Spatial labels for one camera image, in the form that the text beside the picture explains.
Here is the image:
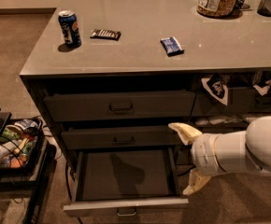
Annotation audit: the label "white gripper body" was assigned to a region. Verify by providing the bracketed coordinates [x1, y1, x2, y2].
[191, 133, 226, 176]

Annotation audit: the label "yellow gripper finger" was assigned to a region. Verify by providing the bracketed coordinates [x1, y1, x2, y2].
[168, 122, 202, 145]
[182, 168, 211, 196]

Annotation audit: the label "grey drawer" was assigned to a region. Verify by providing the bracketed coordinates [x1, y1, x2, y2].
[44, 91, 195, 121]
[64, 147, 188, 217]
[62, 125, 181, 149]
[192, 87, 271, 117]

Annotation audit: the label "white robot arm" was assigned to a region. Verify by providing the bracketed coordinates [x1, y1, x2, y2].
[168, 116, 271, 196]

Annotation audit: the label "clear plastic bags in drawer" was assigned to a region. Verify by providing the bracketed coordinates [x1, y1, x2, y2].
[193, 113, 262, 127]

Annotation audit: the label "grey drawer cabinet counter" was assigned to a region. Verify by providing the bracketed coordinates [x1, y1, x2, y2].
[21, 0, 271, 165]

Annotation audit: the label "blue snack packet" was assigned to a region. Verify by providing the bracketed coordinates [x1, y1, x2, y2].
[160, 36, 184, 56]

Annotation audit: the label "dark striped snack bar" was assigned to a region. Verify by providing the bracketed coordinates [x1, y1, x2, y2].
[90, 29, 121, 41]

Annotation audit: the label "blue Pepsi soda can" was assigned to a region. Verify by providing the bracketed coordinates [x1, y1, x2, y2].
[58, 10, 81, 48]

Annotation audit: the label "black bin of trash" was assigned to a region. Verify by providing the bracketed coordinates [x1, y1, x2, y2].
[0, 118, 44, 173]

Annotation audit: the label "black side cart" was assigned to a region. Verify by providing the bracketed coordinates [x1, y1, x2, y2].
[0, 108, 56, 224]

